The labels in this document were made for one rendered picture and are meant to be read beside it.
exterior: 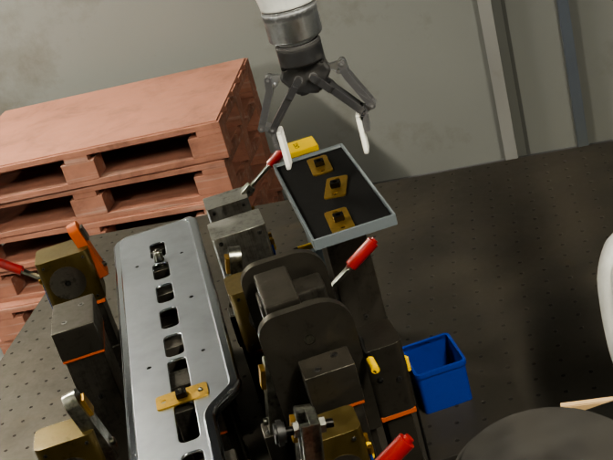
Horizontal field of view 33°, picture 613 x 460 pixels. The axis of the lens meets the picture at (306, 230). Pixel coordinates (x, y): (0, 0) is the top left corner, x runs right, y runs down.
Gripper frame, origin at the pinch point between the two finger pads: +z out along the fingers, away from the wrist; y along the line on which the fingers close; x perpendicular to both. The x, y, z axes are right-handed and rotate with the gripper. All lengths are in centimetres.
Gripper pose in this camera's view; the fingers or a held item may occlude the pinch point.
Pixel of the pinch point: (327, 152)
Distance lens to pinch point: 175.6
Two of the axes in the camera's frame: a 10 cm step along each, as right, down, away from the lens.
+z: 2.5, 8.7, 4.2
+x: -0.8, 4.5, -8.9
